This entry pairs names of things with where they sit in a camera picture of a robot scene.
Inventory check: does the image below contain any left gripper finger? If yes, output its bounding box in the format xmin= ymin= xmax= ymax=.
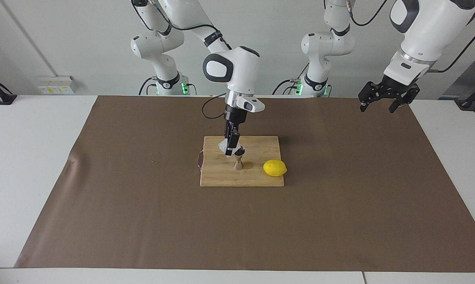
xmin=358 ymin=81 xmax=384 ymax=113
xmin=388 ymin=85 xmax=421 ymax=114

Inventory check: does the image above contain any steel cocktail jigger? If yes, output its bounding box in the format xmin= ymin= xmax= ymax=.
xmin=233 ymin=146 xmax=246 ymax=171

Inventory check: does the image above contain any wooden cutting board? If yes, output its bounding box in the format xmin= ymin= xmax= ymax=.
xmin=197 ymin=136 xmax=285 ymax=187

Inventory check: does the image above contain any yellow lemon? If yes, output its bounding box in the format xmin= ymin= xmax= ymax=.
xmin=263 ymin=159 xmax=288 ymax=177

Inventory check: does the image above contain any black clamp stand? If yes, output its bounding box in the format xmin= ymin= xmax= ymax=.
xmin=458 ymin=79 xmax=475 ymax=111
xmin=0 ymin=73 xmax=17 ymax=105

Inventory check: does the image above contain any brown table mat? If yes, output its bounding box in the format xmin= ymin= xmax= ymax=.
xmin=14 ymin=96 xmax=475 ymax=273

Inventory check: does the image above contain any black left arm gripper cable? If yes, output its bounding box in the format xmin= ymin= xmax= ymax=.
xmin=350 ymin=0 xmax=475 ymax=74

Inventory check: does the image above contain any black left arm base cable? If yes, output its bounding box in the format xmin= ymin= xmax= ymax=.
xmin=272 ymin=63 xmax=310 ymax=95

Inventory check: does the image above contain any black arm base cable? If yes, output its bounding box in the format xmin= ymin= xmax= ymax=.
xmin=139 ymin=77 xmax=159 ymax=96
xmin=272 ymin=63 xmax=310 ymax=95

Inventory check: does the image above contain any black right arm base cable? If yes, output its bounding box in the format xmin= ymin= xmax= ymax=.
xmin=139 ymin=77 xmax=159 ymax=96

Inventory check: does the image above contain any white wall power outlet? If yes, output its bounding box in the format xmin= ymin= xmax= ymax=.
xmin=37 ymin=76 xmax=78 ymax=95

